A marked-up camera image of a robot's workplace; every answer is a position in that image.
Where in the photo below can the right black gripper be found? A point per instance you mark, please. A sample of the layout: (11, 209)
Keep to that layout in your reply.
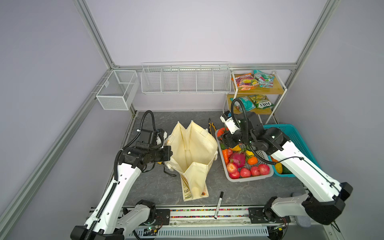
(228, 139)

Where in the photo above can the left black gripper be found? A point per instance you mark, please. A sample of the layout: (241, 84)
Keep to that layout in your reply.
(167, 153)

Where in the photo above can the pink red apple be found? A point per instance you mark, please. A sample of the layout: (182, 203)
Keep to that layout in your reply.
(231, 168)

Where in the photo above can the red tomato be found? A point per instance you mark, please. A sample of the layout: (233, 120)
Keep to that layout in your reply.
(221, 132)

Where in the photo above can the cream floral tote bag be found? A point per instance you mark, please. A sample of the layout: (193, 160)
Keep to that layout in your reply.
(194, 151)

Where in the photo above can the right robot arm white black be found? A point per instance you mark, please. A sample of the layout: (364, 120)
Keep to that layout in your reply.
(325, 200)

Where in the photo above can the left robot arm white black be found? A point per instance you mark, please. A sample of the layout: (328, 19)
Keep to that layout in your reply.
(105, 223)

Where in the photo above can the green Fox's candy bag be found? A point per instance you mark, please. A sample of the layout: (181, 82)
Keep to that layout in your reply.
(261, 102)

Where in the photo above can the teal white snack bag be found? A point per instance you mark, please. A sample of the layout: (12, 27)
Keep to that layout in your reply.
(247, 102)

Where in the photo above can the teal pink snack bag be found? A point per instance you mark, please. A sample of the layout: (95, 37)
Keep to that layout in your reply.
(264, 80)

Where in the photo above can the teal plastic vegetable basket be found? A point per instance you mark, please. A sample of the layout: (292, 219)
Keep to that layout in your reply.
(299, 142)

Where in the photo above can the small orange tangerine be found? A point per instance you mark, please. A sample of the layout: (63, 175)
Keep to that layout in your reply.
(252, 161)

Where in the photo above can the red apple front right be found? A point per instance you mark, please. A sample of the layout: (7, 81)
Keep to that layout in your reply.
(260, 170)

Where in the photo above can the yellow pear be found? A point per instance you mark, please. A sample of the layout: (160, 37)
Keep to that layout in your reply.
(236, 149)

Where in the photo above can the pink dragon fruit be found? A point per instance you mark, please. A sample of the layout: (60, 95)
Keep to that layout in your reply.
(239, 159)

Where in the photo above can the white plastic fruit basket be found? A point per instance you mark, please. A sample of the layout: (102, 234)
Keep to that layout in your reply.
(247, 166)

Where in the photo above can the red apple front middle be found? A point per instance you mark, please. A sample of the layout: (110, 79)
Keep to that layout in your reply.
(245, 173)

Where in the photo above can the orange carrot in white basket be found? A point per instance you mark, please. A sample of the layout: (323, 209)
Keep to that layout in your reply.
(225, 153)

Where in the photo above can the white wooden two-tier shelf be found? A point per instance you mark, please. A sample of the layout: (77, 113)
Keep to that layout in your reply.
(266, 116)

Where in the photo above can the red apple front left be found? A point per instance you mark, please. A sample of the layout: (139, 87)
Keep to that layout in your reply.
(235, 175)

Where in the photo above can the yellow black pliers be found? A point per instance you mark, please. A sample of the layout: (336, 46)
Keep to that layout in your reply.
(212, 128)

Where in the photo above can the white mesh box basket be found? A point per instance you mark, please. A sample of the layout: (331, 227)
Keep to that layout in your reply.
(118, 90)

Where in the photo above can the black marker pen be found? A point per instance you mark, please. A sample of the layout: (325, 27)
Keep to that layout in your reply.
(218, 206)

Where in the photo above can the grey wrist rest pad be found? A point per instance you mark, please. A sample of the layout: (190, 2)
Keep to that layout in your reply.
(302, 220)

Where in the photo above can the white wire wall basket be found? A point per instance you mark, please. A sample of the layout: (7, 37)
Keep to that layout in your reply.
(186, 78)

